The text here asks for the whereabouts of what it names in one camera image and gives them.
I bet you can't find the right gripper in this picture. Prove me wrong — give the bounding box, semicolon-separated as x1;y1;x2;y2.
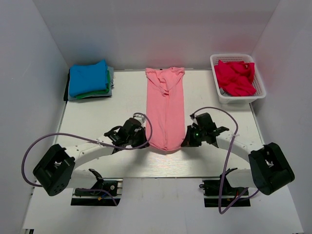
182;125;206;147

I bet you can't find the pink t-shirt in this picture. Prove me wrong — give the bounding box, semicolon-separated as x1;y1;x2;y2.
145;67;186;151

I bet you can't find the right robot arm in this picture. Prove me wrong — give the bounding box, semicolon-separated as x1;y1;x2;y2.
181;113;295;195

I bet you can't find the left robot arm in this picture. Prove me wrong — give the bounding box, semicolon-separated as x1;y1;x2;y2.
33;113;149;196

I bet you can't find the green folded t-shirt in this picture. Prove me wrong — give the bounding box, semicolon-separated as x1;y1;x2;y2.
75;70;111;99

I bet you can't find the white plastic basket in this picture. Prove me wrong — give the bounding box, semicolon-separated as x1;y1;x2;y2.
210;54;266;104

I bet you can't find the red t-shirt in basket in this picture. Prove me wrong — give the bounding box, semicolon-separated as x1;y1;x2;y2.
214;60;256;97

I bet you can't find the blue folded t-shirt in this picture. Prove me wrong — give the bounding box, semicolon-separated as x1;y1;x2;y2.
69;60;108;97

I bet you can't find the black folded t-shirt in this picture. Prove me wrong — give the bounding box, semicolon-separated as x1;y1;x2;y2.
63;71;70;102

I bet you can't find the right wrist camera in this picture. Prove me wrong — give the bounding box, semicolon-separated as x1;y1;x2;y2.
190;114;198;125

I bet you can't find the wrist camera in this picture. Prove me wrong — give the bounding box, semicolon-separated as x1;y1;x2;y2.
133;115;146;126
190;114;198;125

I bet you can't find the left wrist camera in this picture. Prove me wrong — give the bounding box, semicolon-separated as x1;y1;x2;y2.
133;115;146;126

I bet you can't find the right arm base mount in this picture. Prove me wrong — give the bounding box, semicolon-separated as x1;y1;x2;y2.
198;167;252;208

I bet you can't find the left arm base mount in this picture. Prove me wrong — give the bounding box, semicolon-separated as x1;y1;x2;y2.
69;169;123;207

